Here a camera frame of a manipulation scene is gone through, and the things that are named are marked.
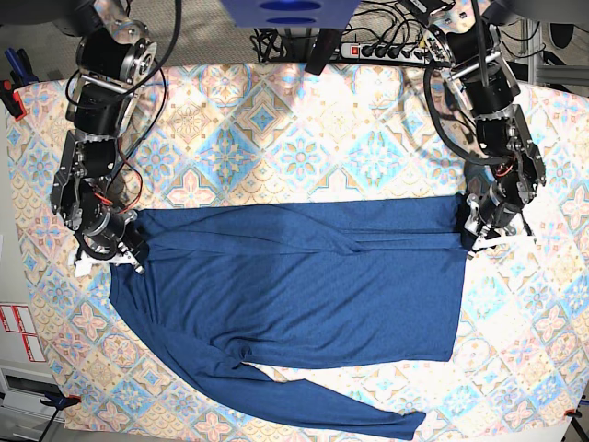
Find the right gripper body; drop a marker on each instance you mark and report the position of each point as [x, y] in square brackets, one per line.
[104, 233]

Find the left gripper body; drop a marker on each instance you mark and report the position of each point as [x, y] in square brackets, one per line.
[502, 202]

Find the blue long-sleeve T-shirt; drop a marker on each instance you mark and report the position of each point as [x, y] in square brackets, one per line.
[228, 290]

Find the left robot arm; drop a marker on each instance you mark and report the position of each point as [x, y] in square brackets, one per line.
[473, 68]

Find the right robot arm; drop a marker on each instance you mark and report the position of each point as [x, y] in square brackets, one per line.
[114, 57]

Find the red white label stickers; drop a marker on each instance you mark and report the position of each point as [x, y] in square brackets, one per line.
[20, 342]

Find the blue clamp lower left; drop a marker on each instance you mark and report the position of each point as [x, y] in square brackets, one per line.
[59, 402]

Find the blue clamp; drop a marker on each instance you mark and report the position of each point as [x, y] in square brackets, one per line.
[59, 402]
[22, 72]

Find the red black clamp left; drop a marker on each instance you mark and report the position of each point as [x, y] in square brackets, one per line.
[12, 100]

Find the patterned tile tablecloth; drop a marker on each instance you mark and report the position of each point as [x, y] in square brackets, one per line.
[260, 134]

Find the blue clamp upper left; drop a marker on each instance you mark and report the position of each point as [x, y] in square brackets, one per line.
[22, 72]

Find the orange clamp lower right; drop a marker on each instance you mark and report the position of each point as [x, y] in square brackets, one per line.
[574, 414]

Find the white power strip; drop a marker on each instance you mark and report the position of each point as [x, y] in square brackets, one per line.
[383, 53]

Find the dark red black post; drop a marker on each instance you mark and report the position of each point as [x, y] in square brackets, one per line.
[326, 43]

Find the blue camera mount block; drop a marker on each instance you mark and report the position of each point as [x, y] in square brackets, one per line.
[326, 14]

